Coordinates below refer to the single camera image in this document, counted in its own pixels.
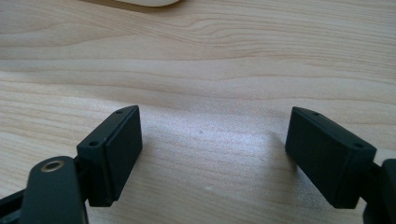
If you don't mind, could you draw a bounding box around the white plastic bin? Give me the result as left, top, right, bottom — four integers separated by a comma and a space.
115, 0, 182, 7

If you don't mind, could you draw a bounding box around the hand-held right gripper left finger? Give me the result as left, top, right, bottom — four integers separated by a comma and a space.
76, 105, 144, 208

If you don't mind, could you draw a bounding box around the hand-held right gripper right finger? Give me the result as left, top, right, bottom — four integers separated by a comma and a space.
285, 105, 377, 209

